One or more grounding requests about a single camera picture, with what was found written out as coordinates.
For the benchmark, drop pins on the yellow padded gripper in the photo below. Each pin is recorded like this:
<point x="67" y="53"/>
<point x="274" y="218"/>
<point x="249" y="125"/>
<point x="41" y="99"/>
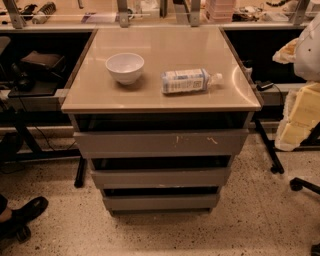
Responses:
<point x="308" y="55"/>

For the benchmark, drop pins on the grey top drawer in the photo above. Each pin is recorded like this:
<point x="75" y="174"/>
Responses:
<point x="136" y="144"/>

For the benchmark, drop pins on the grey drawer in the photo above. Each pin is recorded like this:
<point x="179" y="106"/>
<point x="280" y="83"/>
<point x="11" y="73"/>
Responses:
<point x="136" y="144"/>
<point x="161" y="178"/>
<point x="150" y="203"/>

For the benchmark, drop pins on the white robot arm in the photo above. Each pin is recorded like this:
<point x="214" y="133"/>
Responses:
<point x="302" y="107"/>

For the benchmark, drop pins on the grey middle drawer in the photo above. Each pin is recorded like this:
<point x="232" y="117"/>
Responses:
<point x="161" y="178"/>

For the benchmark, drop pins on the grey bottom drawer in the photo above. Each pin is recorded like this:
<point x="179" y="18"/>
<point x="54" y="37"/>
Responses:
<point x="150" y="203"/>

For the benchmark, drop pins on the beige top drawer cabinet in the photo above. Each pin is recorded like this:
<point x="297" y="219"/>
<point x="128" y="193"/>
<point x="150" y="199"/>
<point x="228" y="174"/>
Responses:
<point x="96" y="102"/>

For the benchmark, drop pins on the small black device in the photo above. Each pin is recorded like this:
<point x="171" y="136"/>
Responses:
<point x="262" y="86"/>

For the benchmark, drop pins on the black chair base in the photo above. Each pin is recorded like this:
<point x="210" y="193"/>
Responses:
<point x="297" y="184"/>

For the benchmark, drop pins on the clear plastic water bottle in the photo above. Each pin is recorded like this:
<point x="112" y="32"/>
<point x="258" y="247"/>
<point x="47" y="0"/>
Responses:
<point x="189" y="81"/>

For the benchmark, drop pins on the pink stacked containers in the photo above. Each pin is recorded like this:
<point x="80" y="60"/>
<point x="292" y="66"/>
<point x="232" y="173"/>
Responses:
<point x="219" y="11"/>

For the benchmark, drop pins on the white ceramic bowl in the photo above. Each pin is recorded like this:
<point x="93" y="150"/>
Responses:
<point x="125" y="68"/>

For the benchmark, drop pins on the black headphones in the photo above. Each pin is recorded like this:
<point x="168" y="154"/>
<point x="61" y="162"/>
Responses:
<point x="22" y="81"/>

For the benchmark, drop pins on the black shoe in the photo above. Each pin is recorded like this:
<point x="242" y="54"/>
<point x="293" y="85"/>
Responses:
<point x="13" y="222"/>

